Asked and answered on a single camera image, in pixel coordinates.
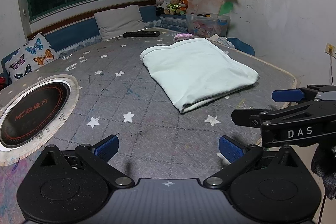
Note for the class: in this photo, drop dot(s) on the grey cushion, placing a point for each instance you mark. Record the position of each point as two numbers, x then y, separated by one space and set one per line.
115 22

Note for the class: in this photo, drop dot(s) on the orange fox plush toy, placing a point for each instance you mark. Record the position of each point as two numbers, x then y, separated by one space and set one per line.
183 6

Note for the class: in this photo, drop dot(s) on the wall power socket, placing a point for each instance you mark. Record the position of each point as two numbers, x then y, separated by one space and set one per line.
330 49

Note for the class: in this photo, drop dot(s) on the clear plastic storage box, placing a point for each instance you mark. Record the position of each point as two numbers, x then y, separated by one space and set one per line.
206 27

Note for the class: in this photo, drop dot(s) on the pile of clothes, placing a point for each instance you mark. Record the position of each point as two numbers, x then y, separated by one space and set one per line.
221 40

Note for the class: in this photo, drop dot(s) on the round induction cooker plate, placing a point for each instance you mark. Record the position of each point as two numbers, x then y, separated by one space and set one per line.
30 118

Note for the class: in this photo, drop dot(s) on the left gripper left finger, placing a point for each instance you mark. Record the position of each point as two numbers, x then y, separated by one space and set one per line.
71 186

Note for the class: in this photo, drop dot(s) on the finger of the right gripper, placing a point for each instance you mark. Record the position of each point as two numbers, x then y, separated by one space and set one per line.
309 93
252 117

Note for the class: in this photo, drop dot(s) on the black remote control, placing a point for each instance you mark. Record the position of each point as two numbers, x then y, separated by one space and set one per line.
141 34

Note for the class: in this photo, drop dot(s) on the grey star tablecloth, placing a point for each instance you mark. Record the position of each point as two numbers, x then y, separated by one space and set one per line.
118 96

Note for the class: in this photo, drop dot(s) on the black gloved right hand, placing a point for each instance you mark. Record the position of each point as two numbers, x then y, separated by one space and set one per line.
323 165

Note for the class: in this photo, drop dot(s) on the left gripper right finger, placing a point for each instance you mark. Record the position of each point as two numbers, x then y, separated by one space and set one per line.
266 186

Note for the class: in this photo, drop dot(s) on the panda plush toy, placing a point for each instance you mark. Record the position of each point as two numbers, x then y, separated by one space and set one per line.
160 6

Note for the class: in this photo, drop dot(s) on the butterfly print pillow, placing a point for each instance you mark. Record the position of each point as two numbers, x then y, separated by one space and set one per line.
36 53

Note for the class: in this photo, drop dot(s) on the pale green garment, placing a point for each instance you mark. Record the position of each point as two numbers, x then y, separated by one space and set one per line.
195 72

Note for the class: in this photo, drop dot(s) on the pink hair scrunchie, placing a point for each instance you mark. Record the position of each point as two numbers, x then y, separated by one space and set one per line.
182 36

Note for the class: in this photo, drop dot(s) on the bear plush toy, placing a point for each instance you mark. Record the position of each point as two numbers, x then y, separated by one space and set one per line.
173 8

